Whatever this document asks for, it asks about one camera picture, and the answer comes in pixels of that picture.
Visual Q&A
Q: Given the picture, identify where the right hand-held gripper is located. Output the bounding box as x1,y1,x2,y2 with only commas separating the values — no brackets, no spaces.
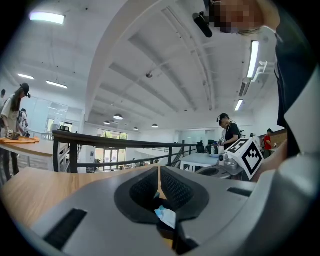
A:
196,138,265,181

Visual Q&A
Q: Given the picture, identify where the light blue table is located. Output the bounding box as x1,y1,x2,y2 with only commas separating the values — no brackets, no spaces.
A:
179,152,221,173

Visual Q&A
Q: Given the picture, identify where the orange cloth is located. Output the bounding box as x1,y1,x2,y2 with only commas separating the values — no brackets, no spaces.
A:
0,135,41,145

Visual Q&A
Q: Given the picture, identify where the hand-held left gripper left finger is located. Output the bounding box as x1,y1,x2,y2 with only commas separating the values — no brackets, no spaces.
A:
29,166,176,256

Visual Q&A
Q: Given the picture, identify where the long wooden table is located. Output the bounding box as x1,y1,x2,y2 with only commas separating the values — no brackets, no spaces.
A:
0,139,55,181

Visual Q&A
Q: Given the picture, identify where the person's head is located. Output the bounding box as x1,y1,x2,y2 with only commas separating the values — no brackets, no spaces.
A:
208,0,281,37

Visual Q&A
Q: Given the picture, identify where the white blue paper packet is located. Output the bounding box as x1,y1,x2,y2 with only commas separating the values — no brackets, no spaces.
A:
154,204,177,230

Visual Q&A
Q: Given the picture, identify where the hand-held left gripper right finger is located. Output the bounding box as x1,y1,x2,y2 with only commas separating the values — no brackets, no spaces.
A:
159,165,261,256

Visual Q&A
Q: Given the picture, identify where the person's right forearm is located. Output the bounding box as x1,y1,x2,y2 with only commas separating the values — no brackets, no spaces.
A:
252,139,289,183

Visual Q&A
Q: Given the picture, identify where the wooden table with white legs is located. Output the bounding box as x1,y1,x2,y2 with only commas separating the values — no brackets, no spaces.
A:
0,163,176,247

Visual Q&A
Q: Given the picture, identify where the person's black shirt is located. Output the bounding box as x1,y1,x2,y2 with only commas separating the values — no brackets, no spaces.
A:
273,22,320,158

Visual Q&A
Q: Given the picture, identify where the black head-mounted camera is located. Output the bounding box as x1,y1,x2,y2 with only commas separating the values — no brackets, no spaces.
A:
191,11,214,39

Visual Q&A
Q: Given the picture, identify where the black metal railing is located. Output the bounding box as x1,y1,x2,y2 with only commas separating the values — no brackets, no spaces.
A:
52,129,198,174

